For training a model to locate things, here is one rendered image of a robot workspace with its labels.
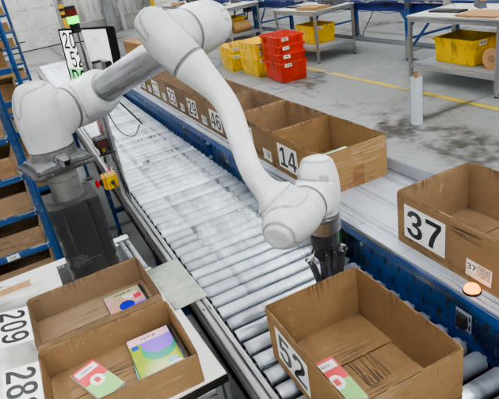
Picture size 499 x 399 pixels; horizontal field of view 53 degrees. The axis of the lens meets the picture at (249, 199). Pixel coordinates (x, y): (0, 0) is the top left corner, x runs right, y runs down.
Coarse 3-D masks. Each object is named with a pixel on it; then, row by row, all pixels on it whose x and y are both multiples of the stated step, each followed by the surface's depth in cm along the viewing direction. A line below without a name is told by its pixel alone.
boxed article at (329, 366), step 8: (328, 360) 131; (320, 368) 129; (328, 368) 128; (336, 368) 128; (328, 376) 126; (336, 376) 126; (344, 376) 125; (336, 384) 124; (344, 384) 123; (352, 384) 123; (344, 392) 121; (352, 392) 121; (360, 392) 120
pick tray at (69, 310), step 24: (120, 264) 178; (72, 288) 172; (96, 288) 176; (120, 288) 179; (144, 288) 177; (48, 312) 171; (72, 312) 171; (96, 312) 169; (120, 312) 152; (48, 336) 161; (72, 336) 147
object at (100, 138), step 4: (96, 136) 238; (100, 136) 237; (104, 136) 235; (92, 140) 239; (96, 140) 232; (100, 140) 233; (104, 140) 233; (108, 140) 234; (96, 144) 232; (100, 144) 233; (104, 144) 234; (108, 144) 234; (100, 148) 233; (104, 148) 239; (100, 152) 240; (104, 152) 240; (108, 152) 241; (100, 156) 240
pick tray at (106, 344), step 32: (128, 320) 150; (160, 320) 155; (64, 352) 144; (96, 352) 149; (128, 352) 148; (192, 352) 136; (64, 384) 141; (128, 384) 137; (160, 384) 128; (192, 384) 133
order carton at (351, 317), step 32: (320, 288) 138; (352, 288) 143; (384, 288) 130; (288, 320) 137; (320, 320) 142; (352, 320) 145; (384, 320) 135; (416, 320) 121; (320, 352) 136; (352, 352) 133; (384, 352) 133; (416, 352) 126; (448, 352) 113; (320, 384) 111; (384, 384) 123; (416, 384) 105; (448, 384) 110
